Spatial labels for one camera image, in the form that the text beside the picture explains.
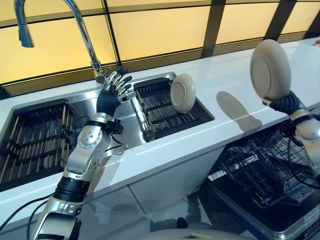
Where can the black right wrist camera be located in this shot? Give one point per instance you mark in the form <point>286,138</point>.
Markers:
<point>287,128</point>

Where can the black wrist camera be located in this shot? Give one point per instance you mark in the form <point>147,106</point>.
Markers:
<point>287,128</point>
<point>116,126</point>

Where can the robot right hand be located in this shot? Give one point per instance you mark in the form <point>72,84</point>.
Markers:
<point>287,103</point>

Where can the chrome gooseneck faucet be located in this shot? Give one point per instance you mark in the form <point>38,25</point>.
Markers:
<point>96,66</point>

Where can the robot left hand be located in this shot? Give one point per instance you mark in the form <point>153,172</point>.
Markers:
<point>107,102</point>

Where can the round steel sink drain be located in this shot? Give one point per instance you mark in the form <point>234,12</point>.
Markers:
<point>150,134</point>

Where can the empty black dish rack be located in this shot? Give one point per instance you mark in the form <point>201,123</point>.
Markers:
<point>32,115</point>

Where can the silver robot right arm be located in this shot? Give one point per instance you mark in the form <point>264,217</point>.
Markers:
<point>307,127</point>

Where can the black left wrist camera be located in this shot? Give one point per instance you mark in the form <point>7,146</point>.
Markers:
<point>116,126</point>

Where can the grey robot torso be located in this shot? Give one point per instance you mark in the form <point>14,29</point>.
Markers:
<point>200,233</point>

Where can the deep beige plate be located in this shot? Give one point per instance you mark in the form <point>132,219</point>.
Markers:
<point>182,93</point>

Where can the black dish rack with plates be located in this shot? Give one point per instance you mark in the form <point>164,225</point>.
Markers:
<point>172,125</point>

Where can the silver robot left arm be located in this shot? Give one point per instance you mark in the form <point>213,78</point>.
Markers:
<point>87,140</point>

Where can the white cabinet front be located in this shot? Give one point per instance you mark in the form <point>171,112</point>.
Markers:
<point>162,180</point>

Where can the stainless steel sink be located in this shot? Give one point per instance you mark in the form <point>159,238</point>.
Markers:
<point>130,120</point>

